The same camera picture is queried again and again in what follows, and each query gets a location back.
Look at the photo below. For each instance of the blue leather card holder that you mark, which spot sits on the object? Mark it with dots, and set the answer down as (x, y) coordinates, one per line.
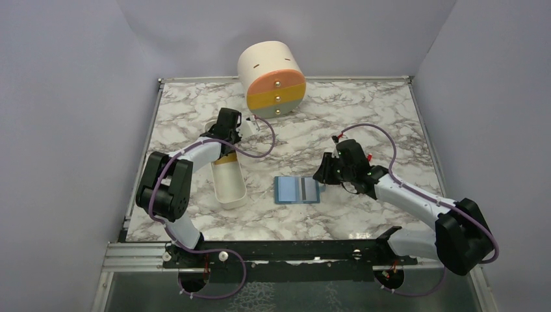
(287, 190)

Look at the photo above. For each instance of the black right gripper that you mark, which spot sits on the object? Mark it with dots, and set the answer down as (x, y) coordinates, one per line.
(323, 174)

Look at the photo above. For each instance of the long white card tray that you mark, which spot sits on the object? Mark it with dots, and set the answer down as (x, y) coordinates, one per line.
(229, 185)

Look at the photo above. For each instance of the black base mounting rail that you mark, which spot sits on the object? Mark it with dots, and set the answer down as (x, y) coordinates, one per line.
(280, 261)

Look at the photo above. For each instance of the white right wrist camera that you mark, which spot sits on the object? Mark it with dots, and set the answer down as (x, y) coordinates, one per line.
(337, 150)

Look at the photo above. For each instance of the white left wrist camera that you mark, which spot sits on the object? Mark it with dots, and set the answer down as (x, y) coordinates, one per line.
(248, 128)

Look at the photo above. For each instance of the silver magnetic stripe card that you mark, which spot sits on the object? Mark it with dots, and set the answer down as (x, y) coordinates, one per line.
(309, 189)

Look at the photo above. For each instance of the round three-drawer mini cabinet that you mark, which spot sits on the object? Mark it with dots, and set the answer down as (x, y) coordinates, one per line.
(273, 83)

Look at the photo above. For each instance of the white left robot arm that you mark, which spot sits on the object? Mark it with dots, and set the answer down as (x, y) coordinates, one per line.
(164, 188)

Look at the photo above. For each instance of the gold card in tray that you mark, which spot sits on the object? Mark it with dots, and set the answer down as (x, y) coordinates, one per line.
(229, 158)

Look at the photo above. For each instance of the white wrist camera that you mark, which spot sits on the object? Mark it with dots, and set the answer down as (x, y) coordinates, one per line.
(248, 128)
(337, 150)

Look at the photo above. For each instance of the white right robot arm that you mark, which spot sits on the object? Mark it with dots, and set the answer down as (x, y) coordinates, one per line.
(458, 234)

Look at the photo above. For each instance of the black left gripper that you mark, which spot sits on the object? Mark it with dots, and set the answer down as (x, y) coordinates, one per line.
(237, 137)

